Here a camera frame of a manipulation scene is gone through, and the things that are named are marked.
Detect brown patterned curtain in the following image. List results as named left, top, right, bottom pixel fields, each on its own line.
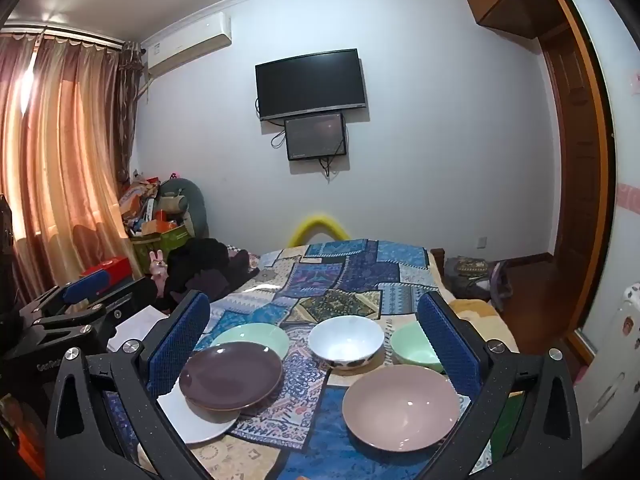
left=116, top=40, right=147, bottom=186

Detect orange pink curtain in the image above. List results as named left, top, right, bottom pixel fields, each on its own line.
left=0, top=30, right=146, bottom=306

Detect pile of toy boxes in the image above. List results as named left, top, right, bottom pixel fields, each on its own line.
left=120, top=172, right=168, bottom=236

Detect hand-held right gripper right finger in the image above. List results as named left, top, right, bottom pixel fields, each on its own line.
left=416, top=290, right=583, bottom=480

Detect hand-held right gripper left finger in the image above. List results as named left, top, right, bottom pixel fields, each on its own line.
left=46, top=290, right=211, bottom=480

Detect wooden door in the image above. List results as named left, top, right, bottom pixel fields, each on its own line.
left=540, top=0, right=617, bottom=351

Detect white stickered appliance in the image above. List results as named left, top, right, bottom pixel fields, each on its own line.
left=572, top=282, right=640, bottom=471

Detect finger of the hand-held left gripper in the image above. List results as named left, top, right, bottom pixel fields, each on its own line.
left=20, top=269, right=112, bottom=323
left=37, top=277, right=158, bottom=341

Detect red box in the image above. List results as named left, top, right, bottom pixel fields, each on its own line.
left=80, top=256, right=132, bottom=281

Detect dark clothes pile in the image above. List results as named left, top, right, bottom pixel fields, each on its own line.
left=165, top=237, right=261, bottom=311

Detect blue patchwork tablecloth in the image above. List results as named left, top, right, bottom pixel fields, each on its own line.
left=105, top=239, right=526, bottom=480

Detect pink bowl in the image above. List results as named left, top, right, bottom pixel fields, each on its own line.
left=341, top=364, right=462, bottom=453

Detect small mint green bowl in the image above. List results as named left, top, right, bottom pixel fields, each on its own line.
left=390, top=321, right=446, bottom=373

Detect white plate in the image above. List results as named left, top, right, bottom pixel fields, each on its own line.
left=157, top=380, right=238, bottom=444

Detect white bowl with dark print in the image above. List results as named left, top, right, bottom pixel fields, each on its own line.
left=307, top=315, right=385, bottom=371

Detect grey backpack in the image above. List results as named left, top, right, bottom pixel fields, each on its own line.
left=444, top=256, right=513, bottom=306

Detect yellow blanket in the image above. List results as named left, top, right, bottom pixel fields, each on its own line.
left=449, top=299, right=519, bottom=352

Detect yellow foam ring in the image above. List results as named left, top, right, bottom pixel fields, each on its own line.
left=287, top=214, right=351, bottom=248

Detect small black monitor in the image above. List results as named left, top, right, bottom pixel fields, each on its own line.
left=284, top=113, right=348, bottom=162

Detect large light green bowl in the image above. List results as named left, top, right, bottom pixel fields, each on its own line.
left=209, top=323, right=291, bottom=361

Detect white air conditioner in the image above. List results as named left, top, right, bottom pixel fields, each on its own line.
left=142, top=11, right=233, bottom=78

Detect black wall television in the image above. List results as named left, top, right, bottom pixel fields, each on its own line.
left=255, top=49, right=368, bottom=122

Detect white paper sheet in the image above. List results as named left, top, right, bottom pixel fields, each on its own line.
left=107, top=305, right=168, bottom=353

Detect purple plate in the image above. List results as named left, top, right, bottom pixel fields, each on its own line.
left=179, top=341, right=284, bottom=411

